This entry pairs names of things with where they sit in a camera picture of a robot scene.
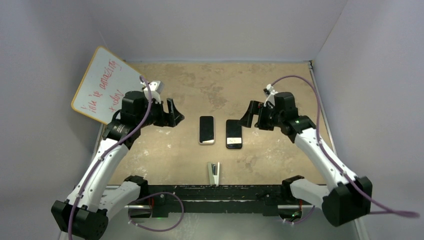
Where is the purple smartphone black screen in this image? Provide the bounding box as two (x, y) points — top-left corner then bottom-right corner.
(199, 116), (215, 141)

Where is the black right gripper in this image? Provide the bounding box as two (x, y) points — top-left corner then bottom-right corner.
(238, 101), (284, 132)

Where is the white stapler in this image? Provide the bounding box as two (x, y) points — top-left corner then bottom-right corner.
(207, 162), (221, 187)

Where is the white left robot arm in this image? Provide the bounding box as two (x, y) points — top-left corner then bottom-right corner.
(51, 91), (185, 240)

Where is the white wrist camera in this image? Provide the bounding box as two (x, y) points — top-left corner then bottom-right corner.
(263, 84), (279, 108)
(141, 80), (165, 104)

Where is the white phone case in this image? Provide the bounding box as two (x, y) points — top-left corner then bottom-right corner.
(198, 115), (216, 145)

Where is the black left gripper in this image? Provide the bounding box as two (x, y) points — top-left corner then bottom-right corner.
(137, 96), (183, 129)

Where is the black aluminium mounting rail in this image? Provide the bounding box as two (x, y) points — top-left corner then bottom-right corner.
(71, 184), (362, 220)

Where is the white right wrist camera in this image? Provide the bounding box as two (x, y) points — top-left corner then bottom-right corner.
(263, 84), (279, 108)

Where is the black phone case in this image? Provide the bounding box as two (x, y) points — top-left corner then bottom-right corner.
(225, 119), (244, 150)

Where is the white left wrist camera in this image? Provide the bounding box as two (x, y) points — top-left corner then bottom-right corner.
(141, 80), (165, 104)

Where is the yellow framed whiteboard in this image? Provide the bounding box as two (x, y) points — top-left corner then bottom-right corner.
(71, 46), (142, 125)

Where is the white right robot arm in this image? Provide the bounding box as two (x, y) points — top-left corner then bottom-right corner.
(238, 92), (373, 227)

